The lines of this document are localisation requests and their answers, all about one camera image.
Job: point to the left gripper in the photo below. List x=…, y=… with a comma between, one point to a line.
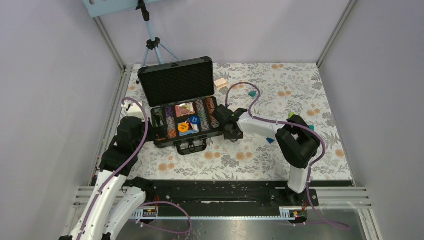
x=158, y=132

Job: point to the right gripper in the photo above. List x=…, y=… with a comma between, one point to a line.
x=227, y=136

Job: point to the orange big blind button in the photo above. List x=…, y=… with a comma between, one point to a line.
x=183, y=127

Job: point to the blue playing card deck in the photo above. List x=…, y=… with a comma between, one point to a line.
x=193, y=129

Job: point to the blue small blind button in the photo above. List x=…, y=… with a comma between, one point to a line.
x=195, y=120

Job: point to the black poker chip case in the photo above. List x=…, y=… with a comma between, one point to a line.
x=176, y=83

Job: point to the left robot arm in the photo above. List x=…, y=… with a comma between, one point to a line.
x=101, y=220

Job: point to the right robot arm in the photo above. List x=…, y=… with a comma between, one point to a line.
x=297, y=141

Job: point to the purple poker chip row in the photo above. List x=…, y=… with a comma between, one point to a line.
x=171, y=128

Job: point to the red playing card deck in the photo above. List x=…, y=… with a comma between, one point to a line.
x=189, y=105

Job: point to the blue tan poker chip row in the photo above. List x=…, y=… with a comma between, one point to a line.
x=204, y=124

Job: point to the blue rectangular block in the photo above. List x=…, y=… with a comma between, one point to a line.
x=270, y=140

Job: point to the orange black poker chip row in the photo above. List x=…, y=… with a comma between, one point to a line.
x=211, y=108

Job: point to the teal triangular block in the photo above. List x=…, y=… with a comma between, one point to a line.
x=252, y=94

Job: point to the beige toy block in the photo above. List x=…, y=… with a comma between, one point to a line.
x=220, y=83

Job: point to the light blue tripod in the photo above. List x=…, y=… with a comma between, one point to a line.
x=154, y=43

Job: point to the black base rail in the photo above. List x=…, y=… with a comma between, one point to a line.
x=224, y=198

